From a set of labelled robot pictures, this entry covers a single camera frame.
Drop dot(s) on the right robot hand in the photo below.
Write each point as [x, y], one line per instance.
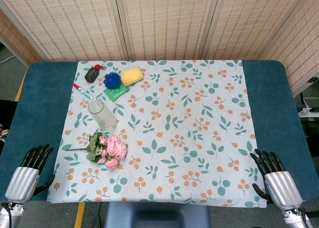
[279, 180]

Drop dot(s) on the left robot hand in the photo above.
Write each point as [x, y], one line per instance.
[23, 178]

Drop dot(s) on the pink artificial flower bouquet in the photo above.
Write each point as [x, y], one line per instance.
[109, 149]

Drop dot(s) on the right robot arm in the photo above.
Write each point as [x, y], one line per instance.
[297, 216]

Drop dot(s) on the clear glass vase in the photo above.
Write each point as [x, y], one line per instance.
[102, 115]

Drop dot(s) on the blue table cover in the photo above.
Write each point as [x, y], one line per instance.
[37, 118]

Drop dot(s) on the red-capped marker pen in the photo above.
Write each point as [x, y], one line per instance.
[83, 91]

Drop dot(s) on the green packet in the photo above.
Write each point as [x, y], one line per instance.
[115, 93]

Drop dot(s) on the black bottle with red cap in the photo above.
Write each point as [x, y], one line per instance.
[92, 73]

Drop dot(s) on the blue chair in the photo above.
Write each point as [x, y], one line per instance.
[157, 215]

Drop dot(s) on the floral patterned tablecloth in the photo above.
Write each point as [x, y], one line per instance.
[159, 131]

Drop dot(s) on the blue grape-shaped toy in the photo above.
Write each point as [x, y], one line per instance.
[112, 80]

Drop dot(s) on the yellow sponge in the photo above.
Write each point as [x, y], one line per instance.
[132, 76]

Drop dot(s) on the bamboo folding screen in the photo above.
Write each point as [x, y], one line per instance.
[159, 24]

